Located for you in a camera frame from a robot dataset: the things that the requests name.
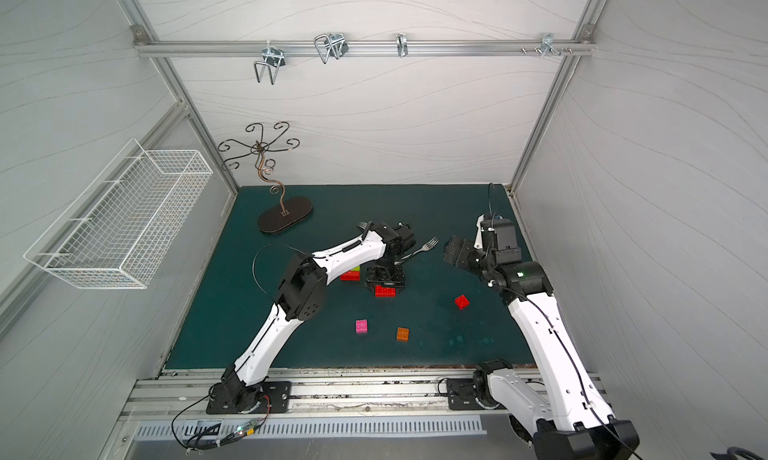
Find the metal hook clamp centre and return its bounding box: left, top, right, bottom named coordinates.
left=313, top=33, right=349, bottom=64

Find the brown metal hook stand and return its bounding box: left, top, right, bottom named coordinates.
left=217, top=121, right=313, bottom=234

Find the small red brick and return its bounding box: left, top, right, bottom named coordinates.
left=340, top=270, right=361, bottom=281

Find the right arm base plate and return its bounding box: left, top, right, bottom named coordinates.
left=445, top=378, right=500, bottom=411

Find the white wire basket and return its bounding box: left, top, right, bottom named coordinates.
left=23, top=139, right=213, bottom=290

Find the small metal clip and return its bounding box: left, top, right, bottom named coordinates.
left=395, top=33, right=408, bottom=58

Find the metal hook clamp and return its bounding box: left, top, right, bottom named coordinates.
left=253, top=46, right=286, bottom=85
left=313, top=33, right=349, bottom=64

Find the white vent strip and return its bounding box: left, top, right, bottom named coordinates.
left=134, top=415, right=487, bottom=441

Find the metal bracket right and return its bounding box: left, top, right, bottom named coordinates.
left=520, top=33, right=573, bottom=57

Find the orange brick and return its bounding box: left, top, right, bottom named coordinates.
left=396, top=327, right=410, bottom=342

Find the silver metal fork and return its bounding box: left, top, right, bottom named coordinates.
left=395, top=237, right=438, bottom=265

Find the metal hook clamp left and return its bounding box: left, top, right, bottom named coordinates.
left=253, top=46, right=286, bottom=85

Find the green table mat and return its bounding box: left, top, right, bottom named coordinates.
left=167, top=185, right=533, bottom=369

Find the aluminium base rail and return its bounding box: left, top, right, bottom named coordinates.
left=118, top=367, right=473, bottom=420

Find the long red brick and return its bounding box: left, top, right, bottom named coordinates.
left=374, top=285, right=397, bottom=298

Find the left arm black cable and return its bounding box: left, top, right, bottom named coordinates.
left=251, top=243, right=307, bottom=299

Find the pink brick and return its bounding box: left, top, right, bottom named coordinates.
left=355, top=319, right=368, bottom=335

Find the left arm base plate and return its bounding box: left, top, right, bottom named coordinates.
left=205, top=381, right=292, bottom=415

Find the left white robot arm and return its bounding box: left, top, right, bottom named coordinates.
left=206, top=222, right=415, bottom=414

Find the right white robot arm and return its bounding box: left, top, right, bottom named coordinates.
left=444, top=214, right=639, bottom=459

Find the aluminium crossbar rail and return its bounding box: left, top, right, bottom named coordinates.
left=134, top=37, right=597, bottom=59

